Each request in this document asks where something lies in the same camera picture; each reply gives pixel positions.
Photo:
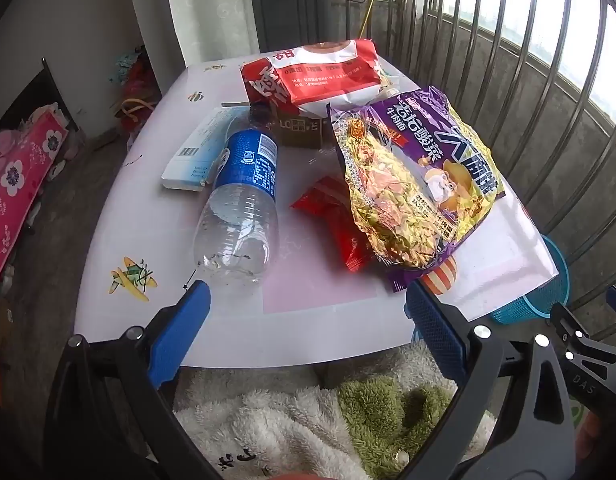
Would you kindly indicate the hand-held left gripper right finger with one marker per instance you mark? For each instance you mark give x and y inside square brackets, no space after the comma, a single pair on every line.
[437,335]

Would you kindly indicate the small brown cardboard box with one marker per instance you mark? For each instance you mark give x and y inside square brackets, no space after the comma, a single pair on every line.
[300,130]

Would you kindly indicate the white and green fleece clothing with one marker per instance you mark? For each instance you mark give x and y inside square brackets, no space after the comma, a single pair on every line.
[288,425]

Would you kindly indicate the white patterned curtain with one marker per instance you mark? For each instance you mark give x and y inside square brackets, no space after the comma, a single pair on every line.
[213,5]

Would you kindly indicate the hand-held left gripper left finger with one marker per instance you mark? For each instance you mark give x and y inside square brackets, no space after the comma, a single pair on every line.
[182,332]

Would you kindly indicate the purple instant noodle packet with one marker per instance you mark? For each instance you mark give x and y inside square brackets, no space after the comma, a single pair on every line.
[412,185]

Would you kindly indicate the black plastic crate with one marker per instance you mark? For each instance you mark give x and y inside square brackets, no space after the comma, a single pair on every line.
[288,5]

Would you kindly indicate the metal balcony railing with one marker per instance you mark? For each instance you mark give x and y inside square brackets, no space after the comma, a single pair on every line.
[537,85]

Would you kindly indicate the dark wooden bed frame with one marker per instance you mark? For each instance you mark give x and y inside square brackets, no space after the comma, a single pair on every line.
[33,95]

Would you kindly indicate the clear plastic bottle blue label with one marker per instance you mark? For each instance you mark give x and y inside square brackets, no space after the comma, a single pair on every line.
[240,195]

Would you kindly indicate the red and white food bag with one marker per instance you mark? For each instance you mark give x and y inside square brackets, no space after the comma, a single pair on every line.
[313,72]

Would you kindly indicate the red snack wrapper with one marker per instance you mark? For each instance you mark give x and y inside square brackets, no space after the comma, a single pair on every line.
[338,215]

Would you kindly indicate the pink floral cloth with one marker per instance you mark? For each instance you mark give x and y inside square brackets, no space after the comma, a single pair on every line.
[18,180]

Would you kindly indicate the yellow broom stick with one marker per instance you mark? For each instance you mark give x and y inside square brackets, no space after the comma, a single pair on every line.
[370,2]

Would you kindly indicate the blue plastic mesh basket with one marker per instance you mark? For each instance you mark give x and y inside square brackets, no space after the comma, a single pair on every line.
[535,300]

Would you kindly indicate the white and blue carton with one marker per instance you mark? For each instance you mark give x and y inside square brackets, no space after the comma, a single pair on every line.
[200,152]

